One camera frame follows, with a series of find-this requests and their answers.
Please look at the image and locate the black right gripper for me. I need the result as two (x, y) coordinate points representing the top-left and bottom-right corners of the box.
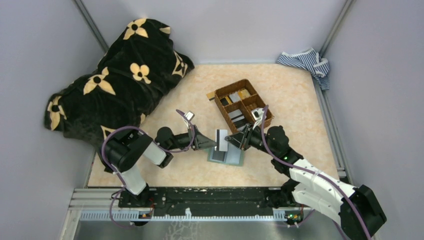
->
(224, 121), (277, 157)

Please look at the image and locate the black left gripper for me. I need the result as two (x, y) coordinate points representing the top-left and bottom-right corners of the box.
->
(167, 124), (218, 151)

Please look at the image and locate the white card with dark stripe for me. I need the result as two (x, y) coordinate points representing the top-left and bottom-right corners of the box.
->
(214, 129), (228, 152)

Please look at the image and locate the green card holder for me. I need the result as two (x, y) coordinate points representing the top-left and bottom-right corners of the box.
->
(207, 144), (245, 167)

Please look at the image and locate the woven wicker divided basket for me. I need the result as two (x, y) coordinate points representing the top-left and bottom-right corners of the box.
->
(213, 79), (266, 133)

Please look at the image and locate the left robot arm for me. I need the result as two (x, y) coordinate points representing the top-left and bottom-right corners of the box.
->
(100, 125), (217, 207)

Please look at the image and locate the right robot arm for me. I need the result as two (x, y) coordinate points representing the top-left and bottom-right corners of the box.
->
(225, 124), (387, 240)

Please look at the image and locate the grey card in holder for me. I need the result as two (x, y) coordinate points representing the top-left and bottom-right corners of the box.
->
(211, 150), (227, 162)

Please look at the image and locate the white card with black stripe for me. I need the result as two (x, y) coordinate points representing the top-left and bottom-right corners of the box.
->
(228, 109), (245, 124)

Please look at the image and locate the silver card in basket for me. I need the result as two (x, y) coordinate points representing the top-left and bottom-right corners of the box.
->
(228, 92), (241, 103)

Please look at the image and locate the gold card on table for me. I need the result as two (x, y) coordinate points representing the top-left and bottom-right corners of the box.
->
(206, 92), (215, 101)

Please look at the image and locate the black floral blanket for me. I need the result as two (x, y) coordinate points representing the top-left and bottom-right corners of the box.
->
(43, 18), (195, 148)

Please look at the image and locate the blue striped cloth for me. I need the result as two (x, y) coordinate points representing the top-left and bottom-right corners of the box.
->
(276, 47), (330, 91)

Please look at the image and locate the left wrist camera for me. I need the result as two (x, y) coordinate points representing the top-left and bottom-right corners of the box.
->
(184, 111), (195, 122)

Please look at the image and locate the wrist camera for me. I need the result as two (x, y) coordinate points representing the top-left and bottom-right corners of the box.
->
(184, 111), (195, 122)
(251, 107), (266, 122)

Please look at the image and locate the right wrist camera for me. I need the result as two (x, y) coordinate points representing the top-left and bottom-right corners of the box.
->
(251, 107), (266, 122)

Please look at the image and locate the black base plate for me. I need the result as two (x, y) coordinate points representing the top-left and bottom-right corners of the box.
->
(118, 187), (301, 217)

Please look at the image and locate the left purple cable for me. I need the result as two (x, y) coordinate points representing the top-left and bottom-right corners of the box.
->
(100, 109), (197, 186)

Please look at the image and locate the aluminium frame rail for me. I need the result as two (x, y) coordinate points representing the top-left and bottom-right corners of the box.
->
(59, 187), (382, 240)

